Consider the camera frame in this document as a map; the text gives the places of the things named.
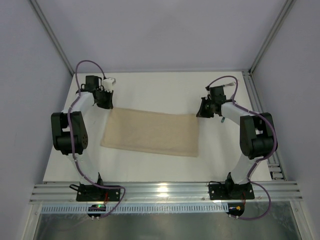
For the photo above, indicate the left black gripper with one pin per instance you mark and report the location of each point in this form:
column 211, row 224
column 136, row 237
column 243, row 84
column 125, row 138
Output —
column 103, row 98

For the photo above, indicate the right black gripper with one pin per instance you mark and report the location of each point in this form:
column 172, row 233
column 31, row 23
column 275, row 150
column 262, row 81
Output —
column 207, row 107

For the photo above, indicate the beige cloth napkin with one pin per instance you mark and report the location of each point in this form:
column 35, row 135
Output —
column 152, row 132

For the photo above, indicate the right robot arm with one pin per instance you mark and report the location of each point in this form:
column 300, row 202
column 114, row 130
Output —
column 257, row 140

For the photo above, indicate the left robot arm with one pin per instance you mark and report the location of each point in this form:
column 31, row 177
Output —
column 69, row 133

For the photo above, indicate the right controller board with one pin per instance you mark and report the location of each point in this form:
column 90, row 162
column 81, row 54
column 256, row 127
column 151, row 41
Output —
column 235, row 210

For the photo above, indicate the controller board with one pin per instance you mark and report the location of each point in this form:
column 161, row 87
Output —
column 96, row 210
column 235, row 210

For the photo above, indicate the left controller board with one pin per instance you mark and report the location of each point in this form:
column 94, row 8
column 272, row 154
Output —
column 96, row 210

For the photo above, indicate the green handled fork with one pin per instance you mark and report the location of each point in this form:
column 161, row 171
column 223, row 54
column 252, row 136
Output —
column 231, row 84

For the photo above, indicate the aluminium right side rail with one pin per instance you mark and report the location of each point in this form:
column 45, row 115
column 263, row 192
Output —
column 275, row 169

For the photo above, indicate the aluminium rail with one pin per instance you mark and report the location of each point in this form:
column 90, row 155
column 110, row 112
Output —
column 275, row 169
column 160, row 192

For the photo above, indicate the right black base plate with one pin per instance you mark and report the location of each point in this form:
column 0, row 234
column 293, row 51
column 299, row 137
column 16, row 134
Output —
column 230, row 191

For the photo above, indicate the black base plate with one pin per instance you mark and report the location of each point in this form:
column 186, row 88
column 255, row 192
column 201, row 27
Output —
column 91, row 193
column 230, row 191

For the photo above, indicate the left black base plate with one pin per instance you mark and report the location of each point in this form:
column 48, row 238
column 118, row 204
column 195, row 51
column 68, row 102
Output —
column 91, row 193

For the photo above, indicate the aluminium front rail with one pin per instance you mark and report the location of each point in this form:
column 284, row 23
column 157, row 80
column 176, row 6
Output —
column 160, row 192

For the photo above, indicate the slotted grey cable duct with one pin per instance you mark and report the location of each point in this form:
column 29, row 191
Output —
column 139, row 208

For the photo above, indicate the left aluminium frame post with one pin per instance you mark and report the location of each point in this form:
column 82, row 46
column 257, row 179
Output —
column 51, row 35

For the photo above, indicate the aluminium frame post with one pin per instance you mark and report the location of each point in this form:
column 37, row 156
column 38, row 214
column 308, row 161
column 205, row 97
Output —
column 51, row 35
column 272, row 33

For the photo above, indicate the right aluminium frame post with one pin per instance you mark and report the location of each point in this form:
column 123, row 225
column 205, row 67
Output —
column 272, row 33

